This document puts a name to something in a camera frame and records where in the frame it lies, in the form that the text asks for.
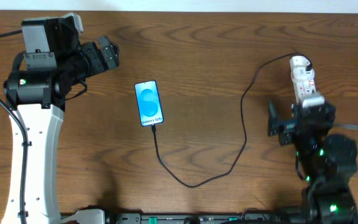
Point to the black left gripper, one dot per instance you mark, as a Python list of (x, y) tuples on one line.
[(105, 55)]

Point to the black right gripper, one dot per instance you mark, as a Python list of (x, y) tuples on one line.
[(286, 125)]

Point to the blue Samsung Galaxy smartphone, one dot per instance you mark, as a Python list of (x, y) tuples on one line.
[(148, 102)]

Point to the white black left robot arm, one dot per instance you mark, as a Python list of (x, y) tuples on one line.
[(36, 91)]

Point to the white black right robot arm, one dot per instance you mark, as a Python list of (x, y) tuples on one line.
[(326, 161)]

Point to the white USB charger adapter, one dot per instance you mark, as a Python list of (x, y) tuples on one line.
[(301, 61)]

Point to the white power strip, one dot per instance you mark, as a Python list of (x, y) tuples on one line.
[(303, 82)]

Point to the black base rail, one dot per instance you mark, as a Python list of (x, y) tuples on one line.
[(133, 218)]

